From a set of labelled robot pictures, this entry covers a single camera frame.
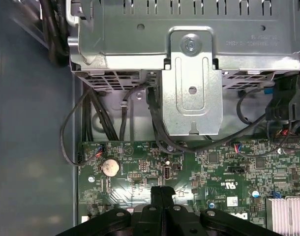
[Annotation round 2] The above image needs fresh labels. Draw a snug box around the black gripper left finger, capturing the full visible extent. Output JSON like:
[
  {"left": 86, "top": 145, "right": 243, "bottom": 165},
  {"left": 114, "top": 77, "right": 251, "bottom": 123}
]
[{"left": 56, "top": 186, "right": 163, "bottom": 236}]

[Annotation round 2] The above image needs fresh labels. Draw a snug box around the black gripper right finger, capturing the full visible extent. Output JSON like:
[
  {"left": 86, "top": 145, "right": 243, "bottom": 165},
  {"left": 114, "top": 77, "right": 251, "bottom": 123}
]
[{"left": 162, "top": 186, "right": 276, "bottom": 236}]

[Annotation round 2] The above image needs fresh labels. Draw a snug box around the internal USB port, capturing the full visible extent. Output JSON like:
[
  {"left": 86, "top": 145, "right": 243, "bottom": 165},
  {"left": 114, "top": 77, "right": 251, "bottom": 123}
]
[{"left": 162, "top": 165, "right": 172, "bottom": 180}]

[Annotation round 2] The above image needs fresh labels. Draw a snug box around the green motherboard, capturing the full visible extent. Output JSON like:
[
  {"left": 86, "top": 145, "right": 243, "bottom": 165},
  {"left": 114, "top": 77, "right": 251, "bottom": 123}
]
[{"left": 77, "top": 139, "right": 300, "bottom": 236}]

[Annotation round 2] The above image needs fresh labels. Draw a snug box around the round coin battery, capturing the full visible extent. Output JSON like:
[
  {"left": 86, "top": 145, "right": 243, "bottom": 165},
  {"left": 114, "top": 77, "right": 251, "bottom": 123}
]
[{"left": 101, "top": 158, "right": 120, "bottom": 177}]

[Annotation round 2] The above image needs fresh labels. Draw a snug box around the silver finned heatsink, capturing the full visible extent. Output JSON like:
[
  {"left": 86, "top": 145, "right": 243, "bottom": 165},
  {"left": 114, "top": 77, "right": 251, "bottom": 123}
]
[{"left": 265, "top": 196, "right": 300, "bottom": 235}]

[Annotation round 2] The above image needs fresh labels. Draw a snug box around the black open PC case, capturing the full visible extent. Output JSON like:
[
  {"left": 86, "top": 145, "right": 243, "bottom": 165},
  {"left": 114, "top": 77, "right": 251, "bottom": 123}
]
[{"left": 0, "top": 0, "right": 300, "bottom": 236}]

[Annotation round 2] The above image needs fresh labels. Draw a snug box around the black power connector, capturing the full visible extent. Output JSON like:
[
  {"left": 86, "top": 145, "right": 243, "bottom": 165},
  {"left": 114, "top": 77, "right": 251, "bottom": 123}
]
[{"left": 265, "top": 72, "right": 300, "bottom": 123}]

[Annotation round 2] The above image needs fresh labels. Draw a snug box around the silver drive cage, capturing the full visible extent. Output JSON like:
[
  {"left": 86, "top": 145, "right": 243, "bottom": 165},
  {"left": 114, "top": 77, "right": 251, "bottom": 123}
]
[{"left": 67, "top": 0, "right": 300, "bottom": 96}]

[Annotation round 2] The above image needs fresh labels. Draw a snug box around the thick black cable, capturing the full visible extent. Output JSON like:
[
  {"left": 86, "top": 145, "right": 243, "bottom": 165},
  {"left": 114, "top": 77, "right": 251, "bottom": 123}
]
[{"left": 146, "top": 86, "right": 300, "bottom": 158}]

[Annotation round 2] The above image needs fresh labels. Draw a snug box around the silver metal cage bracket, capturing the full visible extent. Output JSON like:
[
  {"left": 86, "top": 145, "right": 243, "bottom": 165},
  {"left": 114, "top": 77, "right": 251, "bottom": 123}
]
[{"left": 161, "top": 25, "right": 224, "bottom": 137}]

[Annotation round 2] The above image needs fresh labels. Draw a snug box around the thin black wire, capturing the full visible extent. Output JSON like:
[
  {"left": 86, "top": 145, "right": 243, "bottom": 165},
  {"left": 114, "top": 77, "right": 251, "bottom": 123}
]
[{"left": 60, "top": 81, "right": 152, "bottom": 167}]

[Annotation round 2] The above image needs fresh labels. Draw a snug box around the black cable loop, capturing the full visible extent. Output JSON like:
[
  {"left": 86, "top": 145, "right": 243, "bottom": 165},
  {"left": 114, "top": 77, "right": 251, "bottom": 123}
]
[{"left": 235, "top": 85, "right": 275, "bottom": 129}]

